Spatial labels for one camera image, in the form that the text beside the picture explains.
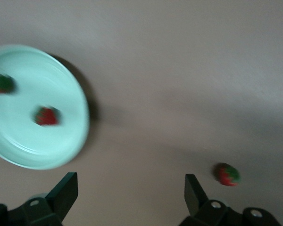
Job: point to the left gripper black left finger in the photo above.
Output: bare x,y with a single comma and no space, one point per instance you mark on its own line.
59,197

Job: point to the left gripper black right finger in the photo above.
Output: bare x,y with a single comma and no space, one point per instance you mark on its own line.
195,200

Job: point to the red strawberry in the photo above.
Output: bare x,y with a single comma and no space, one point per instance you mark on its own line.
228,174
0,83
47,116

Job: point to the pale green round plate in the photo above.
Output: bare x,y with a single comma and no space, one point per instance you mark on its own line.
37,70

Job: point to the brown table cover sheet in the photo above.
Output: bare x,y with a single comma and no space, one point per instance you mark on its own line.
167,70

